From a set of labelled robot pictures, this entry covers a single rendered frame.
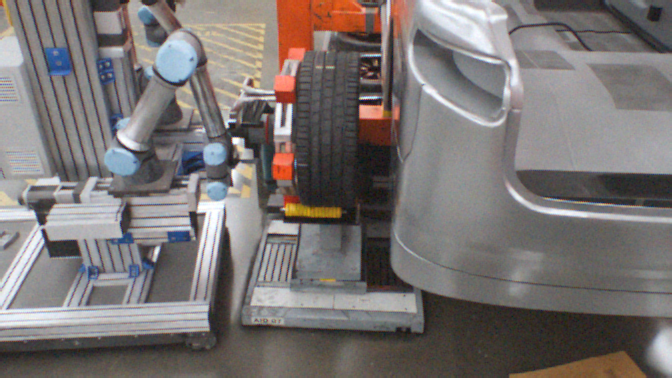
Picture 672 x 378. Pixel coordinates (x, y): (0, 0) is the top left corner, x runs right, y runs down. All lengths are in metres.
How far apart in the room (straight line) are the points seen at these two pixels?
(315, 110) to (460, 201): 0.85
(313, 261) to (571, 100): 1.32
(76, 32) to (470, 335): 2.04
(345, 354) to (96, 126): 1.40
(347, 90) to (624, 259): 1.12
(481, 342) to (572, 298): 1.05
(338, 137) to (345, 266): 0.77
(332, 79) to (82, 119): 0.97
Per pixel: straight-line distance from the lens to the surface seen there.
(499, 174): 1.39
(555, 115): 2.41
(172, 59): 1.83
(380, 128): 2.97
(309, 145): 2.13
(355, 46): 4.58
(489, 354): 2.68
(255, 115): 2.23
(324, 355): 2.58
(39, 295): 2.83
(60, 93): 2.36
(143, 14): 2.81
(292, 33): 2.80
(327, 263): 2.67
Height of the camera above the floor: 1.96
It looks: 33 degrees down
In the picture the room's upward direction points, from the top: 1 degrees clockwise
